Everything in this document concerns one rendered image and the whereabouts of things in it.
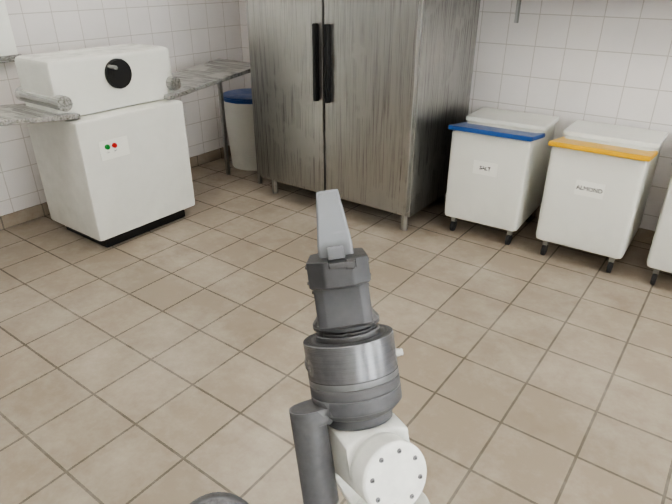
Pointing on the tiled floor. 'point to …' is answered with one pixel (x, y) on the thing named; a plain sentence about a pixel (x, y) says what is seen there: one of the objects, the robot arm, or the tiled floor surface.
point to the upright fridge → (361, 95)
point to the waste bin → (240, 128)
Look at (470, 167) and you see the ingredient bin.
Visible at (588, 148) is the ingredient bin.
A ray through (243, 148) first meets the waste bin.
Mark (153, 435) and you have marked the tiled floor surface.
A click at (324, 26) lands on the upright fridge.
